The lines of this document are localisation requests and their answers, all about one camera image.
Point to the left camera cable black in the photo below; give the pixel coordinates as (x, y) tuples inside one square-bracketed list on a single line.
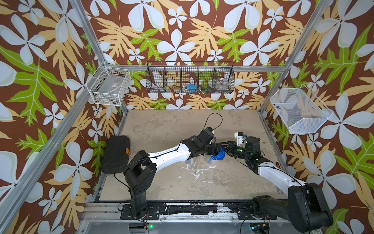
[(213, 121)]

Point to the black wire basket back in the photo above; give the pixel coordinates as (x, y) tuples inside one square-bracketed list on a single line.
[(174, 76)]

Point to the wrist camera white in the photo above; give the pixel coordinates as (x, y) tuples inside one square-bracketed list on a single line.
[(210, 130), (240, 138)]

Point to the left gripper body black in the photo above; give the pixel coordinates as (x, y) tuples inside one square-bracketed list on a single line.
[(210, 149)]

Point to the black tool case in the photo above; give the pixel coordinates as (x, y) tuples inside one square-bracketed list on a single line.
[(116, 155)]

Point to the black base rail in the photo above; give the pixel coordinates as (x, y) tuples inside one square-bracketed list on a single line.
[(158, 209)]

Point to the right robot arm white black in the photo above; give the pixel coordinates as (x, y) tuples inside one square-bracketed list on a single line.
[(305, 206)]

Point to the blue item in basket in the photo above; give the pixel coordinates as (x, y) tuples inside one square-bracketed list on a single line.
[(192, 88)]

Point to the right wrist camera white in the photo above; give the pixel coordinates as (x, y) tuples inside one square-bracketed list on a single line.
[(240, 138)]

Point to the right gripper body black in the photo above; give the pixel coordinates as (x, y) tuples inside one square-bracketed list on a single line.
[(238, 151)]

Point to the white wire basket left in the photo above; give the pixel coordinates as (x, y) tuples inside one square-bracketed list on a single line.
[(108, 85)]

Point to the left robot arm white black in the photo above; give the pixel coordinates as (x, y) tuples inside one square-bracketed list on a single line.
[(140, 172)]

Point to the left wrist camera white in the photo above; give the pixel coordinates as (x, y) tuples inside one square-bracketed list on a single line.
[(210, 130)]

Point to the white mesh basket right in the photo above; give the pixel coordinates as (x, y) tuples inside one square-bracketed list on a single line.
[(300, 110)]

